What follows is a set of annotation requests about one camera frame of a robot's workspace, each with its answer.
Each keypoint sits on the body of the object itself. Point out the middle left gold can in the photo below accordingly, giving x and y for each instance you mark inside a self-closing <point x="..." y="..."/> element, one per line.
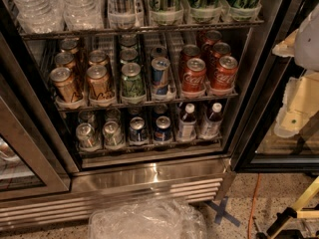
<point x="66" y="59"/>

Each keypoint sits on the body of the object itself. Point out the left blue pepsi can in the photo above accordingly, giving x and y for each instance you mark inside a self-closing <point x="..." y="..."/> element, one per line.
<point x="138" y="130"/>

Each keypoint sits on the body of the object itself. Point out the front left red cola can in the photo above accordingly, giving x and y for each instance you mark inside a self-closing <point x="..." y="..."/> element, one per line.
<point x="193" y="75"/>

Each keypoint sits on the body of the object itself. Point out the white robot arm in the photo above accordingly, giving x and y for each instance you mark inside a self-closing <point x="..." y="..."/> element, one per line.
<point x="307" y="43"/>

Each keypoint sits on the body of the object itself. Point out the rear left gold can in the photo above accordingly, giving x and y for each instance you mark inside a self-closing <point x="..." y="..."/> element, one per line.
<point x="70" y="45"/>

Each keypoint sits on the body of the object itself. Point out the glass fridge door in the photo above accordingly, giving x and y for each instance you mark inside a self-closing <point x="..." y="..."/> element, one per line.
<point x="30" y="167"/>
<point x="258" y="143"/>

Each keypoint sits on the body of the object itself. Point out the rear left silver can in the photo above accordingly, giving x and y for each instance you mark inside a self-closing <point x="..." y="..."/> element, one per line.
<point x="87" y="116"/>

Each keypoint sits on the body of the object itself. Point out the plaid tall can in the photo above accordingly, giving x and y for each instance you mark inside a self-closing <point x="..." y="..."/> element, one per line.
<point x="121" y="14"/>

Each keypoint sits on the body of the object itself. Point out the silver can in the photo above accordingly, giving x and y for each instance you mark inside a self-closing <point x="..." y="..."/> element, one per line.
<point x="113" y="114"/>
<point x="87" y="116"/>
<point x="112" y="133"/>
<point x="86" y="135"/>

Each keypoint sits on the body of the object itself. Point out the left glass fridge door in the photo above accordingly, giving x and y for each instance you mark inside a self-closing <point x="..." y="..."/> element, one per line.
<point x="30" y="167"/>

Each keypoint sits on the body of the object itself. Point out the middle wire shelf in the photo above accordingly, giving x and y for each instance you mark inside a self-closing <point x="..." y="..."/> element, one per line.
<point x="86" y="105"/>

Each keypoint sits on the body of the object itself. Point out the front blue energy can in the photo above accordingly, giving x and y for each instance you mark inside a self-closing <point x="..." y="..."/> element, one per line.
<point x="160" y="66"/>

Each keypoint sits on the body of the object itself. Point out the blue tape cross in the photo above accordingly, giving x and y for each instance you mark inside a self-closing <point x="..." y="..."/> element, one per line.
<point x="221" y="212"/>

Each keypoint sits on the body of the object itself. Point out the right glass fridge door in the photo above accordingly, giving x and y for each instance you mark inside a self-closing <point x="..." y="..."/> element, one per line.
<point x="258" y="143"/>

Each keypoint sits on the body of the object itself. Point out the yellow black stand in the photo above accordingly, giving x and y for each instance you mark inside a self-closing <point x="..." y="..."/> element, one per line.
<point x="298" y="210"/>

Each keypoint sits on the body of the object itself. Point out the upper wire shelf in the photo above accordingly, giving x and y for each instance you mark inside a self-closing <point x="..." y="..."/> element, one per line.
<point x="139" y="30"/>

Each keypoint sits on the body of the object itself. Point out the wire shelf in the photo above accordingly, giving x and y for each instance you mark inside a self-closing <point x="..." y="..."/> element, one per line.
<point x="149" y="146"/>
<point x="86" y="105"/>
<point x="139" y="30"/>

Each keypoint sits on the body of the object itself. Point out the rear left red cola can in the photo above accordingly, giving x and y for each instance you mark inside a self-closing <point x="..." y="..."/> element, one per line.
<point x="188" y="51"/>

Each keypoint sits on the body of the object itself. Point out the front right red cola can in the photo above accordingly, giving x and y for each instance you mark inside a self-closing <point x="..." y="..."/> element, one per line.
<point x="224" y="74"/>

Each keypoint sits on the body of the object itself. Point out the white-capped bottle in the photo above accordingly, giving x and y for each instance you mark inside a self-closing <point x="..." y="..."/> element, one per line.
<point x="186" y="122"/>
<point x="211" y="122"/>

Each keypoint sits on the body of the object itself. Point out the left clear water bottle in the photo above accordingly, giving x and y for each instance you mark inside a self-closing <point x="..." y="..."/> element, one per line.
<point x="40" y="16"/>

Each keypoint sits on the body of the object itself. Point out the clear water bottle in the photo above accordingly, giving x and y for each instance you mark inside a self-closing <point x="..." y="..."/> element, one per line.
<point x="83" y="14"/>
<point x="40" y="16"/>

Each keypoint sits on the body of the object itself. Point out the right white-capped bottle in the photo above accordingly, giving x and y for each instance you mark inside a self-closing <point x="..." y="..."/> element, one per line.
<point x="211" y="122"/>

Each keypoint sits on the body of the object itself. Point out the red cola can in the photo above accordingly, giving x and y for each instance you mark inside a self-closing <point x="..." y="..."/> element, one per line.
<point x="218" y="50"/>
<point x="224" y="74"/>
<point x="207" y="37"/>
<point x="193" y="75"/>
<point x="188" y="51"/>

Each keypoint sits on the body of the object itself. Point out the front left gold can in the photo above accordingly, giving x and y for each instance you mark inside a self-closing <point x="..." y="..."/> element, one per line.
<point x="66" y="84"/>

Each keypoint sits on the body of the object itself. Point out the front left silver can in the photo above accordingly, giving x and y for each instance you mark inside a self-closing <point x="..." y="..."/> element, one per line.
<point x="86" y="135"/>

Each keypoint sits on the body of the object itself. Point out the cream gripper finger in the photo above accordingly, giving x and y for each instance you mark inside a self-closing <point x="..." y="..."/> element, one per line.
<point x="286" y="47"/>
<point x="300" y="104"/>

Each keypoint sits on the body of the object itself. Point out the left white-capped bottle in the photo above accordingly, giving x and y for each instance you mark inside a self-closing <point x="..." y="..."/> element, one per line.
<point x="186" y="122"/>

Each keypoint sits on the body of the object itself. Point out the right blue pepsi can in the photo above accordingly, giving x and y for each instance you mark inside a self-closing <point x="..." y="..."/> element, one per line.
<point x="163" y="129"/>

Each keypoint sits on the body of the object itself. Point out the bottom wire shelf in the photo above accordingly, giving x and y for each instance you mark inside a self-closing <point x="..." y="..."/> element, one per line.
<point x="149" y="146"/>

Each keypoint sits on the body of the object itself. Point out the clear plastic bag bin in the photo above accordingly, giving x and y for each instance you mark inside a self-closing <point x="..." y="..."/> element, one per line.
<point x="148" y="219"/>

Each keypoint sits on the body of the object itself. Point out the gold can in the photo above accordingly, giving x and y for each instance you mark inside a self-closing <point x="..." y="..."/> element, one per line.
<point x="99" y="82"/>
<point x="70" y="45"/>
<point x="99" y="57"/>
<point x="66" y="59"/>
<point x="66" y="84"/>

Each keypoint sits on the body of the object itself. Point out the middle right red cola can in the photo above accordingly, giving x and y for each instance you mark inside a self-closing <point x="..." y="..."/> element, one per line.
<point x="218" y="50"/>

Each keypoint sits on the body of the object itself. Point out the blue pepsi can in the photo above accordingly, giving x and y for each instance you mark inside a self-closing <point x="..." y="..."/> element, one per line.
<point x="163" y="129"/>
<point x="138" y="130"/>

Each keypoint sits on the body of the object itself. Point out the rear right red cola can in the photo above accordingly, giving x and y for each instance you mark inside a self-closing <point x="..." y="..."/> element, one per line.
<point x="207" y="37"/>

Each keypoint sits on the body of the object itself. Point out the stainless fridge bottom grille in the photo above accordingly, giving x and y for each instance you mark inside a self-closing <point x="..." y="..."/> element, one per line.
<point x="190" y="180"/>

